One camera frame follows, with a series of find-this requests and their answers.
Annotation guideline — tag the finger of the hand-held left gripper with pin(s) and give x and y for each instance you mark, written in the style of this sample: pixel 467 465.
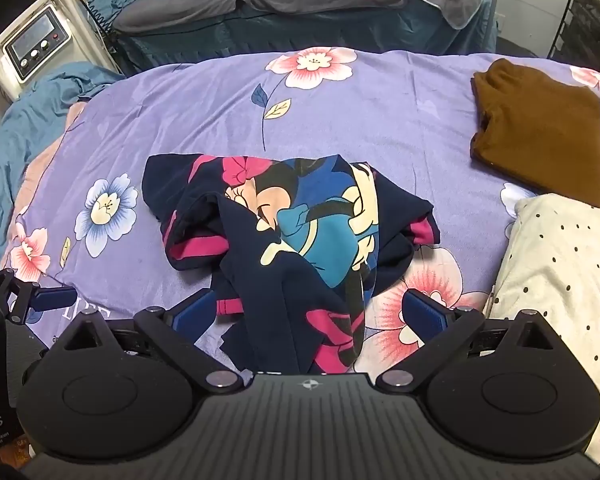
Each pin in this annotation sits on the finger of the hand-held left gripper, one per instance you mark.
pixel 55 297

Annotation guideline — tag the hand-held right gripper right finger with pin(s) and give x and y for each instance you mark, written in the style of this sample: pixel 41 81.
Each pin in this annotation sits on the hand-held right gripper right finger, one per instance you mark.
pixel 422 312

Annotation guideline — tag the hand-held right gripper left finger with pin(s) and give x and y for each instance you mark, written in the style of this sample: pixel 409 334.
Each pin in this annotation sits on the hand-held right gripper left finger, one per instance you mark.
pixel 195 312

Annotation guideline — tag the navy cartoon print garment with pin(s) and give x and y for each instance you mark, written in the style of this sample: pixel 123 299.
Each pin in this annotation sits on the navy cartoon print garment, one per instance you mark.
pixel 305 240

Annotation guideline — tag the cream polka dot cloth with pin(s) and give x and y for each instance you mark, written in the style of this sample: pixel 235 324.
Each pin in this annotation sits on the cream polka dot cloth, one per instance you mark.
pixel 555 270

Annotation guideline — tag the teal blanket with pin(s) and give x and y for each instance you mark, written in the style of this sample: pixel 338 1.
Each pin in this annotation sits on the teal blanket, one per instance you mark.
pixel 25 125

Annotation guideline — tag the purple floral bedsheet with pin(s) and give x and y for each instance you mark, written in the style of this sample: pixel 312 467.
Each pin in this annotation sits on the purple floral bedsheet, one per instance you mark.
pixel 380 125

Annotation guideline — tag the folded brown cloth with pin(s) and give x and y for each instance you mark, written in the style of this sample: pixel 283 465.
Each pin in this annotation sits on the folded brown cloth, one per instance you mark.
pixel 540 130

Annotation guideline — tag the white machine with control panel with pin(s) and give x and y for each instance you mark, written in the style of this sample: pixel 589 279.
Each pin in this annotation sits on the white machine with control panel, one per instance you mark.
pixel 37 45

